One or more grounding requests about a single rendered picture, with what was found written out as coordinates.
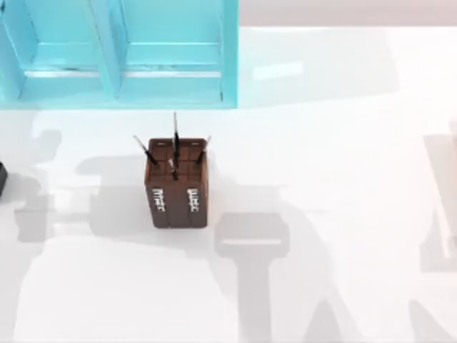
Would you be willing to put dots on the black pen with grey tip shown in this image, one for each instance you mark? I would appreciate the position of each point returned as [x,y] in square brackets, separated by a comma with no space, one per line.
[201,153]
[148,153]

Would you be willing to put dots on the short black pen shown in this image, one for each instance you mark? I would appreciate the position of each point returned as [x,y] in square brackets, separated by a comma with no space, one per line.
[174,171]

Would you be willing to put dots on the long black pen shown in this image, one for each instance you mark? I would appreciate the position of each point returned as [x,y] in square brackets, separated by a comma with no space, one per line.
[176,143]

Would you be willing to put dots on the brown wooden pen holder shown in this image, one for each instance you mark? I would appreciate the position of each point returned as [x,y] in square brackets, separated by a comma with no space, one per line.
[176,203]

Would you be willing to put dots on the light blue rack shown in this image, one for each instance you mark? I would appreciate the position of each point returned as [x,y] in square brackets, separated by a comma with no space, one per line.
[171,53]

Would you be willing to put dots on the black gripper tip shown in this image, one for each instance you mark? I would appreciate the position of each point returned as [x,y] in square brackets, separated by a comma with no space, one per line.
[2,178]

